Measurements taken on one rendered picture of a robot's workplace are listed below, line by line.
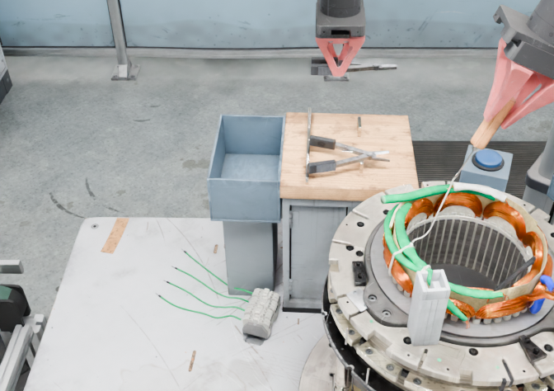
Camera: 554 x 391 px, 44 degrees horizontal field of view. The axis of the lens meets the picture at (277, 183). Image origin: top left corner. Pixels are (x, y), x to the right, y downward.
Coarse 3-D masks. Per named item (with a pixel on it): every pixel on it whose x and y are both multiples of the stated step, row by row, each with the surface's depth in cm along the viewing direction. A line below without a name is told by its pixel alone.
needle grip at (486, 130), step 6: (510, 102) 67; (504, 108) 67; (510, 108) 67; (498, 114) 68; (504, 114) 68; (492, 120) 68; (498, 120) 68; (480, 126) 70; (486, 126) 69; (492, 126) 69; (498, 126) 69; (480, 132) 70; (486, 132) 69; (492, 132) 69; (474, 138) 70; (480, 138) 70; (486, 138) 69; (474, 144) 70; (480, 144) 70; (486, 144) 70
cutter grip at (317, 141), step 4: (312, 136) 103; (316, 136) 103; (320, 136) 103; (312, 140) 103; (316, 140) 103; (320, 140) 103; (324, 140) 102; (328, 140) 102; (332, 140) 102; (312, 144) 104; (316, 144) 103; (320, 144) 103; (324, 144) 103; (328, 144) 103; (332, 144) 102; (328, 148) 103; (332, 148) 103
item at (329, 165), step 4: (328, 160) 99; (332, 160) 99; (308, 164) 98; (312, 164) 98; (316, 164) 98; (320, 164) 98; (324, 164) 98; (328, 164) 98; (332, 164) 98; (308, 168) 98; (312, 168) 98; (316, 168) 98; (320, 168) 98; (324, 168) 99; (328, 168) 99; (332, 168) 99; (312, 172) 99; (316, 172) 99
